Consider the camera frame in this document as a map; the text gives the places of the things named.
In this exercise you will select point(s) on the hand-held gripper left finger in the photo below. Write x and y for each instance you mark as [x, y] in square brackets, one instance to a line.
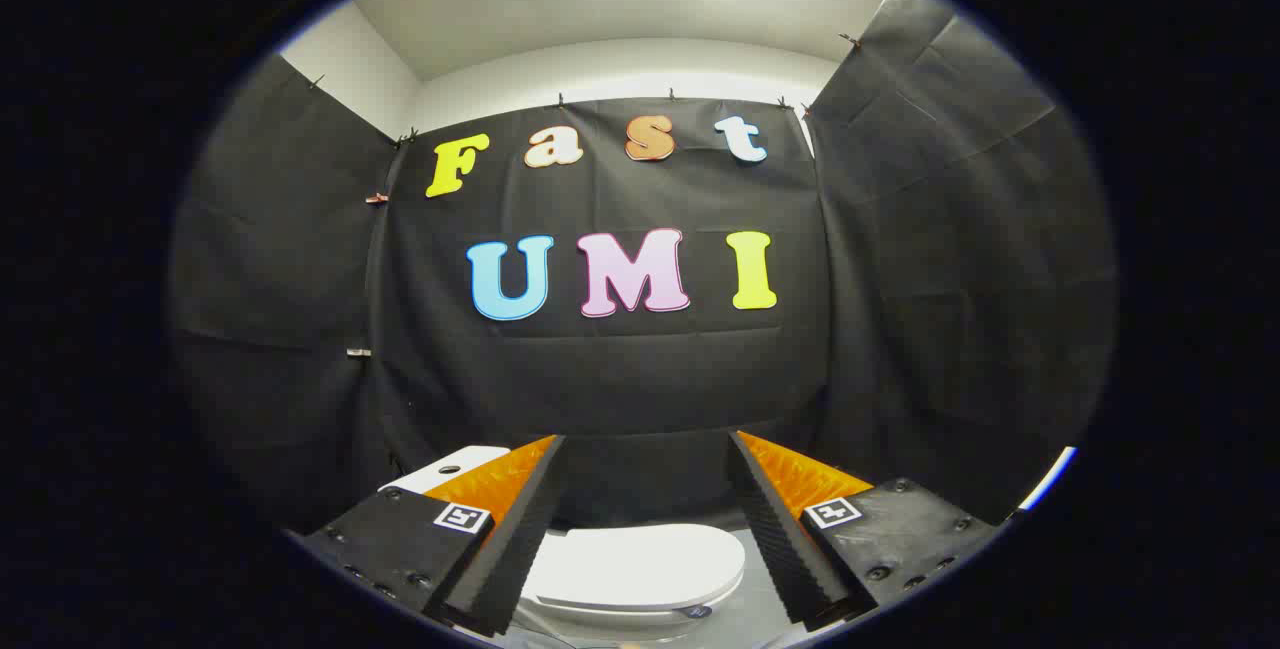
[520, 529]

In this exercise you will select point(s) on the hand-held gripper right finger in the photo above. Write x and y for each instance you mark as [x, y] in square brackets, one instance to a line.
[775, 529]

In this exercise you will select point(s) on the black backdrop cloth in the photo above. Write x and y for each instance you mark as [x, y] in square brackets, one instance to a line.
[640, 379]

